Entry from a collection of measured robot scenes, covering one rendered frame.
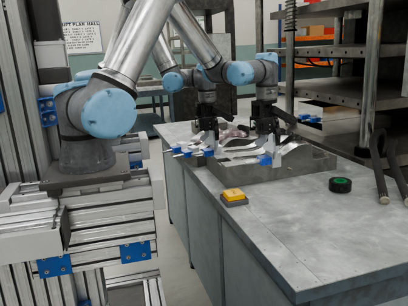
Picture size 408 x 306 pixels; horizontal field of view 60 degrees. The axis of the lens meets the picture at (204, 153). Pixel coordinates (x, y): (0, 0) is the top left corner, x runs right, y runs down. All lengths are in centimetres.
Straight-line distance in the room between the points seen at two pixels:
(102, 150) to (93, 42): 750
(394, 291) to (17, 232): 95
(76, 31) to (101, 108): 767
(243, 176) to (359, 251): 55
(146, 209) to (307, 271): 45
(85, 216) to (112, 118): 32
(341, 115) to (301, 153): 81
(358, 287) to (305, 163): 66
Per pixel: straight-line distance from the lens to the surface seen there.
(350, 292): 101
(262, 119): 123
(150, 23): 90
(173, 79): 132
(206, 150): 151
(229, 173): 139
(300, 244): 105
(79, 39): 845
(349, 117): 231
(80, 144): 97
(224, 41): 577
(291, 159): 149
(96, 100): 81
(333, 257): 101
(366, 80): 181
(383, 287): 108
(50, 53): 122
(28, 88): 115
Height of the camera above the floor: 134
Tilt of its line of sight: 17 degrees down
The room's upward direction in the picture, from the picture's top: 3 degrees counter-clockwise
